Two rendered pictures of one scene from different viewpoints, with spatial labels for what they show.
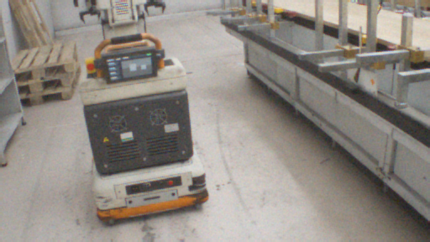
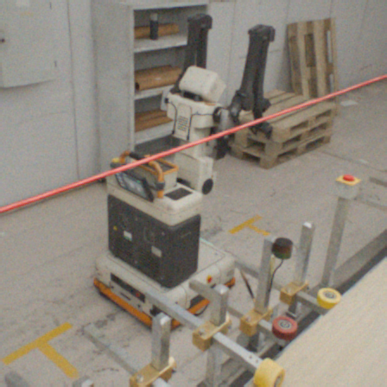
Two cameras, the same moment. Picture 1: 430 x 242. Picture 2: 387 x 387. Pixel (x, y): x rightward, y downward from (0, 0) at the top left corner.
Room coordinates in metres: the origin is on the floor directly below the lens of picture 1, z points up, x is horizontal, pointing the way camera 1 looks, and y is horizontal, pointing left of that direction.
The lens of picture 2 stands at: (0.64, -1.73, 2.03)
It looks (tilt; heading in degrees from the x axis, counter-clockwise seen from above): 27 degrees down; 54
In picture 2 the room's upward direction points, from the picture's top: 4 degrees clockwise
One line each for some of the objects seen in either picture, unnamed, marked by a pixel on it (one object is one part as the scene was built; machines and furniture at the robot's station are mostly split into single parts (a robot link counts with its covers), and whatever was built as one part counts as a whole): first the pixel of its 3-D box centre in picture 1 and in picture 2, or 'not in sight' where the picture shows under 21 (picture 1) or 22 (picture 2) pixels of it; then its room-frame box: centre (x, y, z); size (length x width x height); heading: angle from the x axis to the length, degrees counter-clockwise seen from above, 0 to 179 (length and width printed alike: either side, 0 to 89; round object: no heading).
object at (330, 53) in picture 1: (338, 53); (280, 286); (1.89, -0.64, 0.83); 0.43 x 0.03 x 0.04; 103
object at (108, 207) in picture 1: (145, 167); (166, 271); (2.08, 0.45, 0.16); 0.67 x 0.64 x 0.25; 13
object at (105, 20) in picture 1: (123, 23); (205, 135); (2.36, 0.51, 0.99); 0.28 x 0.16 x 0.22; 103
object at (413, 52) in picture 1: (409, 52); (212, 331); (1.43, -0.80, 0.95); 0.14 x 0.06 x 0.05; 13
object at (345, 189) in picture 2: not in sight; (346, 187); (2.20, -0.63, 1.18); 0.07 x 0.07 x 0.08; 13
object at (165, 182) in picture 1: (153, 185); (128, 287); (1.76, 0.36, 0.23); 0.41 x 0.02 x 0.08; 103
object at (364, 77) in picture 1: (361, 77); (256, 328); (1.72, -0.71, 0.75); 0.26 x 0.01 x 0.10; 13
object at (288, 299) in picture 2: (344, 50); (295, 290); (1.92, -0.69, 0.84); 0.14 x 0.06 x 0.05; 13
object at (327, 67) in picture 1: (361, 64); (235, 310); (1.64, -0.67, 0.84); 0.43 x 0.03 x 0.04; 103
